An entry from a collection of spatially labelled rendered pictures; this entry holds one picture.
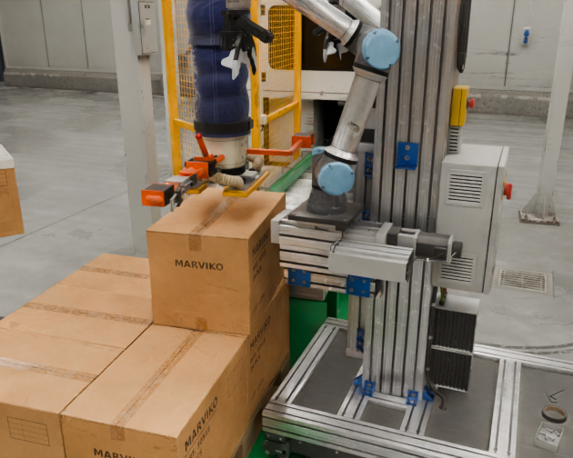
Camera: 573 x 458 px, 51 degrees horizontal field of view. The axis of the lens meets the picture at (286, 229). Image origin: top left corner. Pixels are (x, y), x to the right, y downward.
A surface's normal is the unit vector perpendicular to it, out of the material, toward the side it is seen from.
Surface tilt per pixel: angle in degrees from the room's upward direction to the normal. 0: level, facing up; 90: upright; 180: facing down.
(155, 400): 0
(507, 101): 90
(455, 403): 0
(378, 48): 83
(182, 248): 90
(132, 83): 90
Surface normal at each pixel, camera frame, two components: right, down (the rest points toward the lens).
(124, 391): 0.00, -0.94
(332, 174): 0.04, 0.46
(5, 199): 0.53, 0.29
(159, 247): -0.22, 0.33
